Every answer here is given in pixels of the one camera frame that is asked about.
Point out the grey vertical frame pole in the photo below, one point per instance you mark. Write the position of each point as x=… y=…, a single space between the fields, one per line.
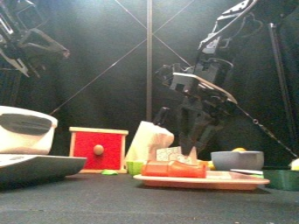
x=149 y=58

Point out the small green toy piece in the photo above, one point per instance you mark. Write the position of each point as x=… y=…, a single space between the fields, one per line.
x=110 y=172

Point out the grey oval tray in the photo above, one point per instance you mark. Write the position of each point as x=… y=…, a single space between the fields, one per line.
x=36 y=166

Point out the white rice bag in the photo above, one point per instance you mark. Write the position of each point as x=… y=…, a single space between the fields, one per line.
x=150 y=141

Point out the orange toy sausage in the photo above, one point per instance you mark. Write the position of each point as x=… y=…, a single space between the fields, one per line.
x=174 y=169

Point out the light green cup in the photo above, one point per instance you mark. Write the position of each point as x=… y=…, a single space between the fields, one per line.
x=135 y=167

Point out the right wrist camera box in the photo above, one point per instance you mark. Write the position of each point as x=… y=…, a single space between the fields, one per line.
x=194 y=83

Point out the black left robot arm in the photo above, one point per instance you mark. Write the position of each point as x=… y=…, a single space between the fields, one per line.
x=11 y=11

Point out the dark green container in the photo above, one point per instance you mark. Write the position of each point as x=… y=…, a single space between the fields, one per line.
x=282 y=178

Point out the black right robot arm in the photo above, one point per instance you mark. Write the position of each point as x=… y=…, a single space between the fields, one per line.
x=238 y=26

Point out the pink plate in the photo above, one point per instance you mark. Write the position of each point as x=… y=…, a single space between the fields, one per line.
x=202 y=182

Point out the yellow toy fruit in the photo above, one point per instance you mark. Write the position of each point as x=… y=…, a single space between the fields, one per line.
x=239 y=149

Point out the white toy toaster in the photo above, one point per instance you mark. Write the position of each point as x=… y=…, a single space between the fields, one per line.
x=24 y=130

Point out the white patterned block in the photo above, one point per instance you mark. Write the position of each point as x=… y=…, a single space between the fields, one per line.
x=171 y=154

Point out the red wooden drawer box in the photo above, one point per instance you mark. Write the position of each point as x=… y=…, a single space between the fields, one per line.
x=98 y=149

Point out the pale yellow ball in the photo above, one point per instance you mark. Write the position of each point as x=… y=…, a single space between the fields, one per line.
x=295 y=164

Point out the grey bowl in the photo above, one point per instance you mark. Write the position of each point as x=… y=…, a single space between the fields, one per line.
x=237 y=160

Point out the dark side frame post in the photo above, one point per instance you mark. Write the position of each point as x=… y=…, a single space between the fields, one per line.
x=282 y=81

